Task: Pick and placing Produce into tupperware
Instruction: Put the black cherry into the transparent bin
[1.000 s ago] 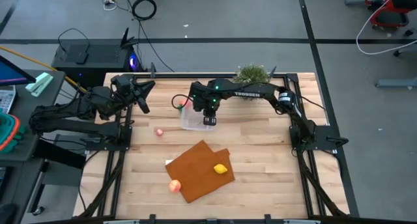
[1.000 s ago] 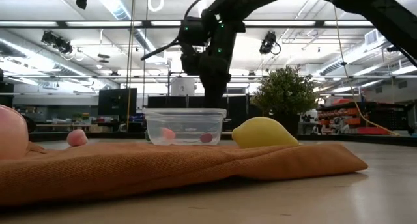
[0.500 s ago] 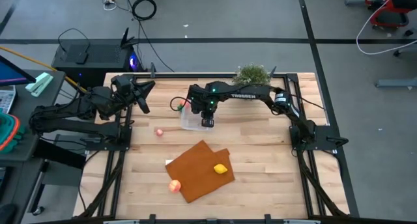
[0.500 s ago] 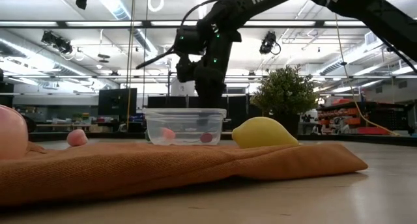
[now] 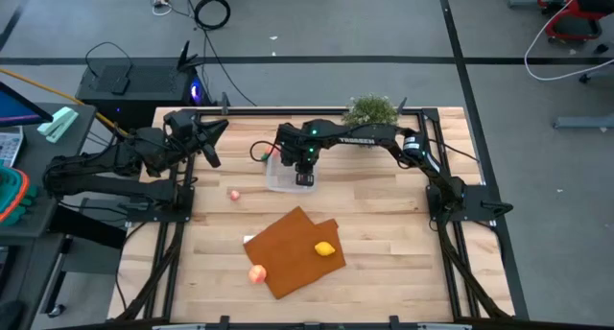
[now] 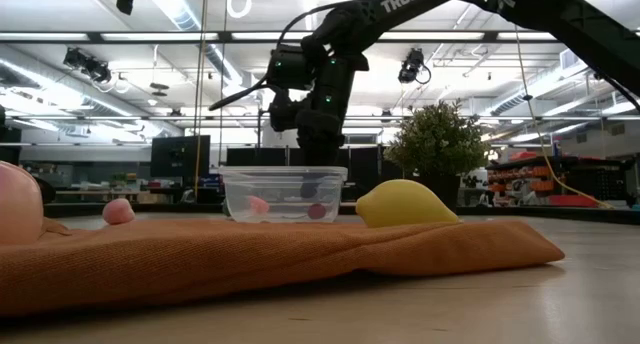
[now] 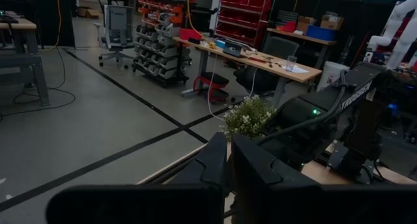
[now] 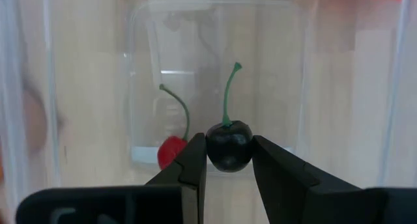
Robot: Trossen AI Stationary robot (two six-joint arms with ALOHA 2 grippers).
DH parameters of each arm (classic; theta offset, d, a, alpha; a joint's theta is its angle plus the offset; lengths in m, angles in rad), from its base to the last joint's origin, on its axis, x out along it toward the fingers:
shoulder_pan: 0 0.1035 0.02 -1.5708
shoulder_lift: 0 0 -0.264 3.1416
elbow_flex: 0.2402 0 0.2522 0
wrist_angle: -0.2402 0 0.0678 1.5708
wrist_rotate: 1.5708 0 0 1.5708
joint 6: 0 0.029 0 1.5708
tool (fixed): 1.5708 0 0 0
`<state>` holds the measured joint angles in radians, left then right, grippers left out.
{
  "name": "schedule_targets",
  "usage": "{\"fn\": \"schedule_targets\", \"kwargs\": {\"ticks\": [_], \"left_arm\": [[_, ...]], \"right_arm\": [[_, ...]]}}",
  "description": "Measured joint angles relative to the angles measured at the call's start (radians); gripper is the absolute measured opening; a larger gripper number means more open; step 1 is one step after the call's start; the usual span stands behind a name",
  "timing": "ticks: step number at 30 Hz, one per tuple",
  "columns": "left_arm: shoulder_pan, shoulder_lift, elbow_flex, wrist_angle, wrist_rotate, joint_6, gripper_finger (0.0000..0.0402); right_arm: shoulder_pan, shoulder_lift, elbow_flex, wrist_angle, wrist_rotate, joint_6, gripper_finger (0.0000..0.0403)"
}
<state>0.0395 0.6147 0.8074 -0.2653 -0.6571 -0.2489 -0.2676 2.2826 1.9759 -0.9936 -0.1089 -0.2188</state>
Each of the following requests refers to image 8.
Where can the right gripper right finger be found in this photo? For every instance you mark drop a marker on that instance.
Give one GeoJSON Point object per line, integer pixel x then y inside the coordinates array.
{"type": "Point", "coordinates": [286, 185]}

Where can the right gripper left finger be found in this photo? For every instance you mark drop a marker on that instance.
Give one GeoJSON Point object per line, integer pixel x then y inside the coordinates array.
{"type": "Point", "coordinates": [195, 172]}

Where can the red cherry with green stem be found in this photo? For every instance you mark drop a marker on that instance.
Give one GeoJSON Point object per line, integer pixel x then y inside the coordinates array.
{"type": "Point", "coordinates": [169, 150]}

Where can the black cherry with green stem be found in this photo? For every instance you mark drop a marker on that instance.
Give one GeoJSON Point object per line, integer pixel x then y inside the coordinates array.
{"type": "Point", "coordinates": [228, 149]}

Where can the clear plastic tupperware container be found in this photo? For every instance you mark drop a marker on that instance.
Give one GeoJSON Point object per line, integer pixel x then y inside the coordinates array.
{"type": "Point", "coordinates": [260, 54]}

